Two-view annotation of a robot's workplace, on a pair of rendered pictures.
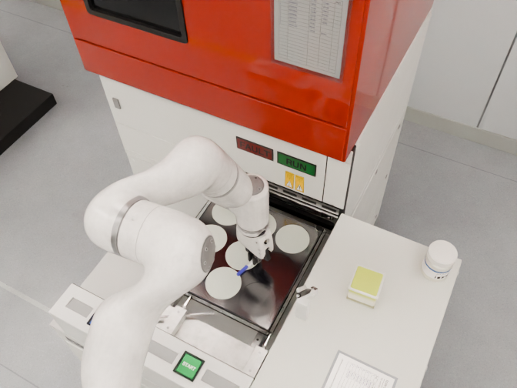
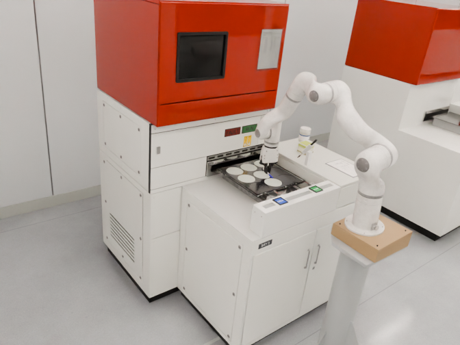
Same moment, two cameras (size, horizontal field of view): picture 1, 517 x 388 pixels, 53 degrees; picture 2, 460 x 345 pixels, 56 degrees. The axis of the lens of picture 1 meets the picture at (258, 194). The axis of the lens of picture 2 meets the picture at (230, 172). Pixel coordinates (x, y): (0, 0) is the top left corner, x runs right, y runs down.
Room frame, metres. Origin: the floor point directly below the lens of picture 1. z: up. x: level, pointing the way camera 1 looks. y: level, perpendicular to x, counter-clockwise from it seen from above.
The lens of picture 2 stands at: (0.18, 2.26, 2.00)
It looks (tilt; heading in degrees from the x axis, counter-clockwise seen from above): 26 degrees down; 290
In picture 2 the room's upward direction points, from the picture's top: 6 degrees clockwise
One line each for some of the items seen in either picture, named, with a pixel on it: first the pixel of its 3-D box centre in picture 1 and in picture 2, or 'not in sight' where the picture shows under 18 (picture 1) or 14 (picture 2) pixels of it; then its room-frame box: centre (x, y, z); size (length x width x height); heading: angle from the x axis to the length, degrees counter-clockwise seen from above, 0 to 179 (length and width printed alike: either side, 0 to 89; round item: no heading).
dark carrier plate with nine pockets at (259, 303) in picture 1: (241, 253); (260, 174); (0.78, 0.06, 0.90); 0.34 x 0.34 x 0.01; 60
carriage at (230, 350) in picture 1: (200, 339); not in sight; (0.54, 0.17, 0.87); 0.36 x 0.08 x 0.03; 60
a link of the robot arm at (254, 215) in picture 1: (250, 201); (272, 129); (0.76, 0.02, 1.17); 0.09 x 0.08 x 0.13; 58
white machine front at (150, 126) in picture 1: (220, 150); (213, 147); (1.07, 0.11, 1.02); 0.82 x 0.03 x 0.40; 60
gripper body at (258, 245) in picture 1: (253, 235); (270, 152); (0.75, 0.02, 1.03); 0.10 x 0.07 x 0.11; 43
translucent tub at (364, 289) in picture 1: (365, 286); (305, 148); (0.60, -0.26, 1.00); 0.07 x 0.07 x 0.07; 64
